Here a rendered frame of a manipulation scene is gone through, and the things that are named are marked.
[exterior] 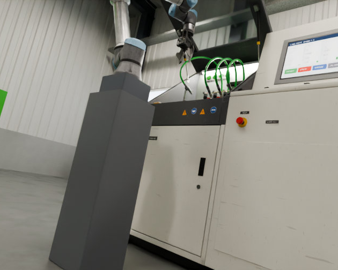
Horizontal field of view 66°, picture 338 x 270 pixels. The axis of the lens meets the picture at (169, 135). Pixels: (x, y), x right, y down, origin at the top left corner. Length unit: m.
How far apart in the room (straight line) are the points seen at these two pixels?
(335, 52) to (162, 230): 1.36
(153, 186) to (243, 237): 0.64
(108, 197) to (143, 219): 0.55
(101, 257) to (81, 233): 0.14
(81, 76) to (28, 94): 1.77
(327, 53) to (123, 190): 1.31
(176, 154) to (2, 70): 6.81
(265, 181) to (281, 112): 0.33
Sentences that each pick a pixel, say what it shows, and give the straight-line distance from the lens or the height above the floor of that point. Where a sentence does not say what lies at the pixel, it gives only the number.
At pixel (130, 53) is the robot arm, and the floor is 1.03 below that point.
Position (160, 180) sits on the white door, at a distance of 1.63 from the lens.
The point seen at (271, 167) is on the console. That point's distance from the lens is 1.28.
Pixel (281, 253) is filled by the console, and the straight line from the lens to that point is 1.26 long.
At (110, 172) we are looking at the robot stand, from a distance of 1.18.
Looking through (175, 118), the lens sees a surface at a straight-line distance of 1.66.
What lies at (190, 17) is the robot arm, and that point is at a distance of 1.86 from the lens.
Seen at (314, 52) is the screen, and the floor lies 1.30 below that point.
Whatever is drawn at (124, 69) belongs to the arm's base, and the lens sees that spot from 1.34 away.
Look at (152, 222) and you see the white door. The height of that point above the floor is 0.18.
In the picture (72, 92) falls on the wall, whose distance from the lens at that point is 8.77.
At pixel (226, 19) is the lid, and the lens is 2.12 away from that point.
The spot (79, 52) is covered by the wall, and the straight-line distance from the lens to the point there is 9.09.
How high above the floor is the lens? 0.43
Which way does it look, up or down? 10 degrees up
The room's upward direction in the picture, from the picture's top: 11 degrees clockwise
